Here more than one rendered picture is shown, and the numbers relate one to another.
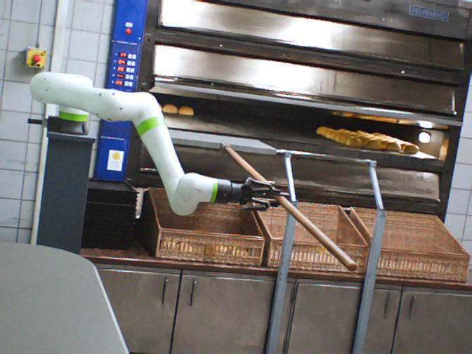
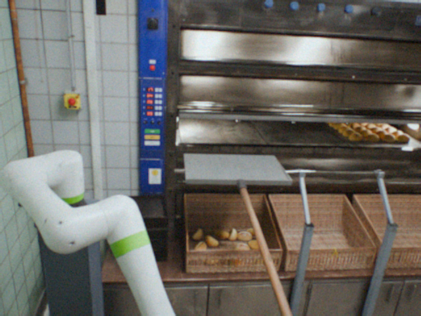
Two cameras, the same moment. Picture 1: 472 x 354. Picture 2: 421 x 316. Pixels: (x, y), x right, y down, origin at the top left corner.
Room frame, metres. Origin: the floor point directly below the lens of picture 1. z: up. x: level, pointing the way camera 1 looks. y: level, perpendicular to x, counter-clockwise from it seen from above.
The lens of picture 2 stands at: (2.66, 0.00, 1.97)
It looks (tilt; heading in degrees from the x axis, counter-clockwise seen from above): 22 degrees down; 8
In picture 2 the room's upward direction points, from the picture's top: 4 degrees clockwise
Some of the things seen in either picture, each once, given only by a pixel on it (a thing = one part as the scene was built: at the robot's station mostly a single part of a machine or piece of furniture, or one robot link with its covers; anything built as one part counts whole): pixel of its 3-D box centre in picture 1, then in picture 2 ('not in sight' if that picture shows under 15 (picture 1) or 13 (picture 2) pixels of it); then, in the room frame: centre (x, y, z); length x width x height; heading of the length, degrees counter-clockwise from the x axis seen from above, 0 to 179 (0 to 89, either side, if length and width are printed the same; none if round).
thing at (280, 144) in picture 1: (299, 146); (310, 149); (5.11, -0.33, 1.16); 1.80 x 0.06 x 0.04; 106
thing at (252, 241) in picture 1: (202, 225); (228, 230); (4.67, 0.13, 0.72); 0.56 x 0.49 x 0.28; 106
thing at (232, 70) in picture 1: (311, 79); (321, 93); (5.08, -0.34, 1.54); 1.79 x 0.11 x 0.19; 106
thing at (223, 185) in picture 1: (221, 191); not in sight; (3.38, 0.05, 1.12); 0.12 x 0.06 x 0.09; 15
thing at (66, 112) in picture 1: (73, 96); (62, 176); (3.87, 0.74, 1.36); 0.16 x 0.13 x 0.19; 142
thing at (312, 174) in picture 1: (296, 171); (308, 170); (5.08, -0.34, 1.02); 1.79 x 0.11 x 0.19; 106
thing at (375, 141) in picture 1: (366, 139); (362, 126); (5.67, -0.78, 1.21); 0.61 x 0.48 x 0.06; 16
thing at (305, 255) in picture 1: (305, 234); (317, 229); (4.83, -0.42, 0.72); 0.56 x 0.49 x 0.28; 107
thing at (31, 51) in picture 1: (36, 57); (74, 99); (4.63, 1.09, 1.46); 0.10 x 0.07 x 0.10; 106
